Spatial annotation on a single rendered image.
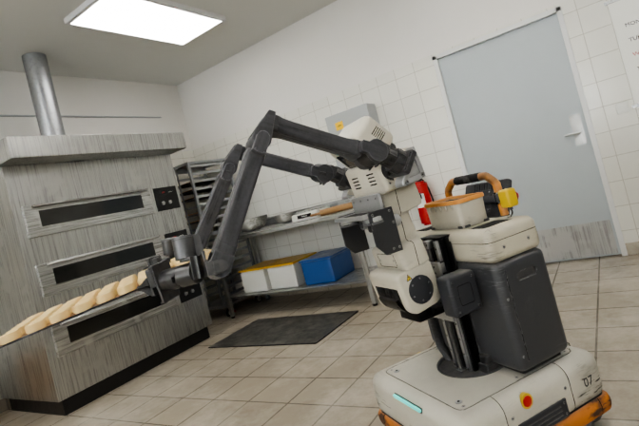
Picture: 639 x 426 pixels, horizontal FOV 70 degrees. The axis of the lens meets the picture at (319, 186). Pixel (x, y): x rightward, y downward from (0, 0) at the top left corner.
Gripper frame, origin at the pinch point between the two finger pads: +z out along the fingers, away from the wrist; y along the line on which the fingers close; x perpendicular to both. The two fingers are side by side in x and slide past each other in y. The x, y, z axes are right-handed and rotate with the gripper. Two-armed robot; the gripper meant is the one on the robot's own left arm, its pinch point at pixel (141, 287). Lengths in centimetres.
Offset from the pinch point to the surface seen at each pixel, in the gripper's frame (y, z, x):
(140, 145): -87, 182, 225
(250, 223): 16, 169, 331
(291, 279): 82, 134, 313
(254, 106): -113, 152, 399
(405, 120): -34, -20, 361
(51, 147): -95, 195, 151
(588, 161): 50, -154, 332
